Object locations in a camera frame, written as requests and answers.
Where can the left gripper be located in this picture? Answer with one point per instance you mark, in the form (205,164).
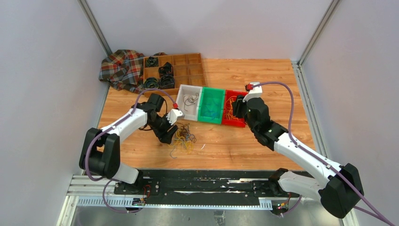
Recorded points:
(164,136)

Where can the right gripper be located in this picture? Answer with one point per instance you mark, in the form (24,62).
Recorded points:
(237,105)

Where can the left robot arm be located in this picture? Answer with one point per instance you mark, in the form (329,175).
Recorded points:
(100,156)

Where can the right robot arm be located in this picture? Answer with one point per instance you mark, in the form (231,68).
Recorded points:
(337,187)

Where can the red plastic bin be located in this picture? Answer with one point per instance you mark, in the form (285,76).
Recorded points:
(227,117)

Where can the green plastic bin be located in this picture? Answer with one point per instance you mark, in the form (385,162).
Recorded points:
(211,105)

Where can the white plastic bin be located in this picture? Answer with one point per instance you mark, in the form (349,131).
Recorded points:
(188,100)

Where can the rolled dark patterned belt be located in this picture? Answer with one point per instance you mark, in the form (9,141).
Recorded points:
(167,82)

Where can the rolled green-black belt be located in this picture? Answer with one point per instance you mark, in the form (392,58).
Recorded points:
(151,83)

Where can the wooden compartment tray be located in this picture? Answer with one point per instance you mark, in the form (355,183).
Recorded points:
(188,70)

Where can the rolled dark belt middle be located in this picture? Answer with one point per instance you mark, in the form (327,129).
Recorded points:
(166,70)

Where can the rolled dark belt top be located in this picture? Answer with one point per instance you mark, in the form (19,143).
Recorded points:
(152,62)

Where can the plaid cloth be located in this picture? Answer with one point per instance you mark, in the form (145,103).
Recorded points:
(123,70)

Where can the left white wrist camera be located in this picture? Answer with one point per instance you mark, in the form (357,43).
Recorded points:
(174,115)

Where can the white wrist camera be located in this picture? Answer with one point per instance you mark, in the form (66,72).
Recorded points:
(254,90)
(174,115)

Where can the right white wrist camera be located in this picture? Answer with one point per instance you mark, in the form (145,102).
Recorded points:
(254,90)

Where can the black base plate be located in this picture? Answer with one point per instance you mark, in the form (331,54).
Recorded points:
(204,187)

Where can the aluminium frame rail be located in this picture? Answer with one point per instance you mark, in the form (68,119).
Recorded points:
(90,203)

